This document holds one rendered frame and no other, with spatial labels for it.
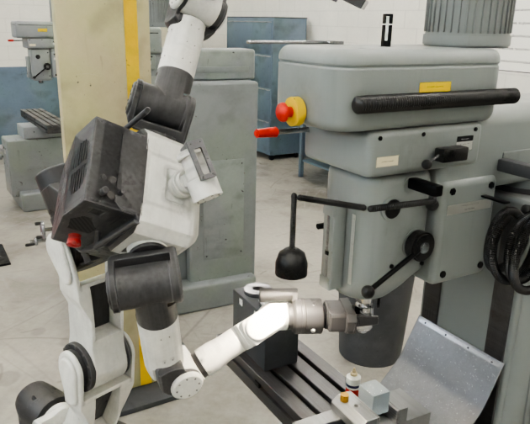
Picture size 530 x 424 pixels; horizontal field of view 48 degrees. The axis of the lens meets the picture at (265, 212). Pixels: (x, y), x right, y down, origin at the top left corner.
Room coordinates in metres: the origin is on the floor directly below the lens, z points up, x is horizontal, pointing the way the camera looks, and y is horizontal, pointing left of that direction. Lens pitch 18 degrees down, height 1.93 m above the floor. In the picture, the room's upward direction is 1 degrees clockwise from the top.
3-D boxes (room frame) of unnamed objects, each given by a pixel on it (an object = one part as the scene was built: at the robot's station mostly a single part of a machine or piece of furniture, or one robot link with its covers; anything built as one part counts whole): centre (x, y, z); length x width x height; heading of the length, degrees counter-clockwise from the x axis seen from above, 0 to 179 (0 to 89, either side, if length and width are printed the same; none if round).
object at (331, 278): (1.30, -0.16, 1.45); 0.04 x 0.04 x 0.21; 31
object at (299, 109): (1.24, -0.06, 1.76); 0.06 x 0.02 x 0.06; 31
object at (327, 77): (1.37, -0.27, 1.81); 0.47 x 0.26 x 0.16; 121
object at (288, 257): (1.23, -0.06, 1.43); 0.07 x 0.07 x 0.06
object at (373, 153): (1.38, -0.29, 1.68); 0.34 x 0.24 x 0.10; 121
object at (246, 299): (1.72, -0.01, 1.02); 0.22 x 0.12 x 0.20; 29
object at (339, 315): (1.35, -0.16, 1.24); 0.13 x 0.12 x 0.10; 6
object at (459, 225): (1.46, -0.42, 1.47); 0.24 x 0.19 x 0.26; 31
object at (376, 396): (1.31, -0.29, 1.03); 0.06 x 0.05 x 0.06; 28
